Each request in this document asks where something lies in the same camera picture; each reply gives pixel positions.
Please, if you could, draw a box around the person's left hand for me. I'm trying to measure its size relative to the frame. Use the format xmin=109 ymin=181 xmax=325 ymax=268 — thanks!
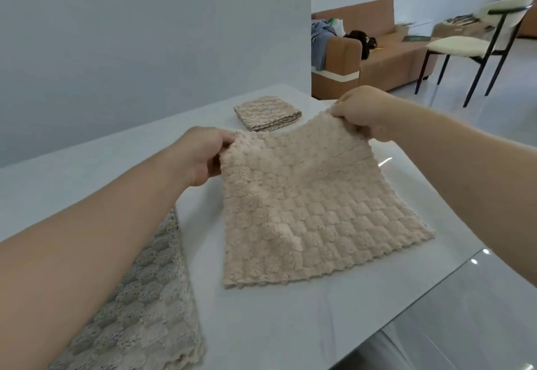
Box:
xmin=174 ymin=126 xmax=238 ymax=188

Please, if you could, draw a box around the person's right hand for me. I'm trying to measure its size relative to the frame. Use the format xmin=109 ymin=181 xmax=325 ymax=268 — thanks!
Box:
xmin=329 ymin=85 xmax=399 ymax=143

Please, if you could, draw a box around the beige waffle towel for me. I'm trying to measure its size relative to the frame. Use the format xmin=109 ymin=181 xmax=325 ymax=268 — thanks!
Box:
xmin=220 ymin=110 xmax=437 ymax=290
xmin=233 ymin=95 xmax=303 ymax=133

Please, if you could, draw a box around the stack of cloths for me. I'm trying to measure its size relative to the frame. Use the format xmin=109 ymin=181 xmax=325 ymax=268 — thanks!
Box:
xmin=46 ymin=208 xmax=206 ymax=370

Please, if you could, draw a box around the person's right forearm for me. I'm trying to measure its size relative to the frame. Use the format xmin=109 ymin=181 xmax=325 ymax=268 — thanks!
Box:
xmin=385 ymin=97 xmax=537 ymax=289

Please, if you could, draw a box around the person's left forearm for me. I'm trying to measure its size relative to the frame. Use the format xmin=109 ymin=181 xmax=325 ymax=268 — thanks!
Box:
xmin=0 ymin=143 xmax=198 ymax=370

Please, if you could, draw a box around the brown sofa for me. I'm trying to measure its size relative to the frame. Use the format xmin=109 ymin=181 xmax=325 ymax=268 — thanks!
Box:
xmin=311 ymin=0 xmax=439 ymax=101

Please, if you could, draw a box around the black bag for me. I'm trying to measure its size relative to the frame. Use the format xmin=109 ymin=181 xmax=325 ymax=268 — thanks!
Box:
xmin=343 ymin=30 xmax=378 ymax=61

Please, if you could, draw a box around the blue grey clothing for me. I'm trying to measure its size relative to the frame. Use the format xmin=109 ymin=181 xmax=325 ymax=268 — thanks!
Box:
xmin=311 ymin=20 xmax=338 ymax=72

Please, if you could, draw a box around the white box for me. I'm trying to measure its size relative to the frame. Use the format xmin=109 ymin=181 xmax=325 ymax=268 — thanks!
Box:
xmin=394 ymin=20 xmax=435 ymax=35

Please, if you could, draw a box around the white marble table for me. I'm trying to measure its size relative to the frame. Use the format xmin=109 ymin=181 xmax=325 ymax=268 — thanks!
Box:
xmin=0 ymin=84 xmax=487 ymax=370

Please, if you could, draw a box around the cream chair with black legs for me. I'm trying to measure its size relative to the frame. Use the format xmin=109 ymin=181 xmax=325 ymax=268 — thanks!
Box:
xmin=414 ymin=0 xmax=537 ymax=108

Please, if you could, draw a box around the cardboard box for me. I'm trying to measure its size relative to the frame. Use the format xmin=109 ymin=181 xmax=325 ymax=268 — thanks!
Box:
xmin=432 ymin=14 xmax=496 ymax=39

